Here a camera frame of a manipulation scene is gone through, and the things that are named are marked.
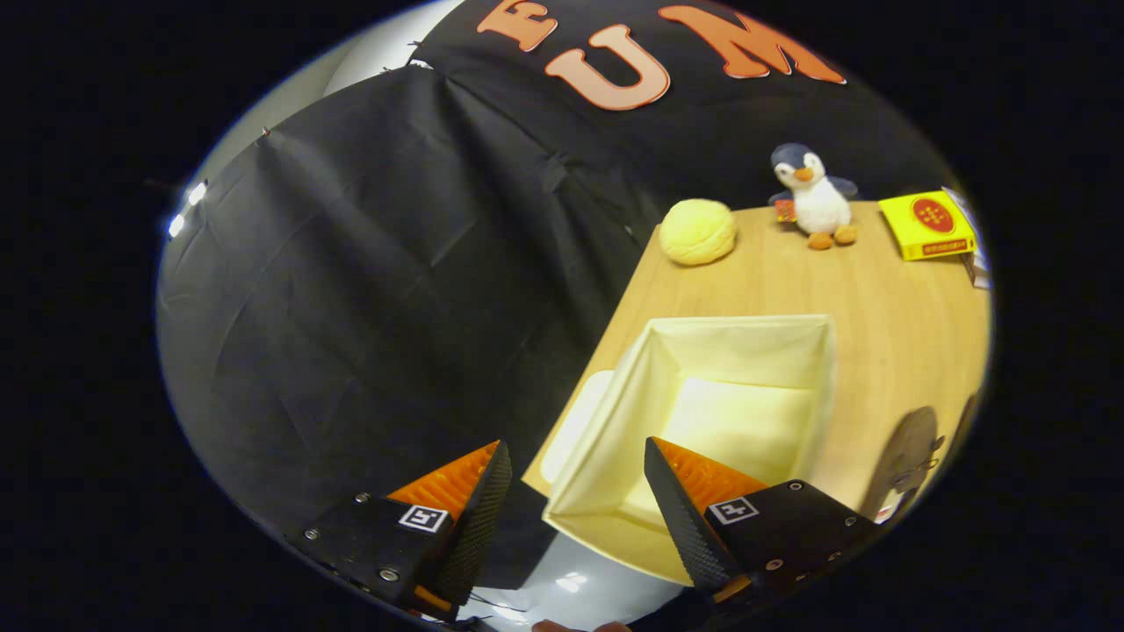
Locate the penguin plush toy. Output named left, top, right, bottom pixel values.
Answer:
left=768, top=143, right=860, bottom=252

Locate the white illustrated book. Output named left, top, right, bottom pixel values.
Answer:
left=942, top=185, right=989, bottom=264

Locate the cream fabric storage box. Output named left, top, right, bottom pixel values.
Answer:
left=541, top=313, right=838, bottom=587

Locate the yellow book with red circle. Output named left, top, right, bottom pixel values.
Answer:
left=878, top=189, right=978, bottom=262

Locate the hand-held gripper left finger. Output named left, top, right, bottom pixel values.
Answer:
left=299, top=441, right=514, bottom=622

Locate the black backdrop cloth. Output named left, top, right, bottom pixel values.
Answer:
left=156, top=0, right=958, bottom=591

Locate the yellow plush ball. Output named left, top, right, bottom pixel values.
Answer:
left=659, top=198, right=739, bottom=267

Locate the ceiling strip light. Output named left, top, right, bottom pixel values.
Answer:
left=166, top=179, right=211, bottom=240

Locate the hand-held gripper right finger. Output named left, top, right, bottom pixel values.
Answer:
left=644, top=436, right=881, bottom=607

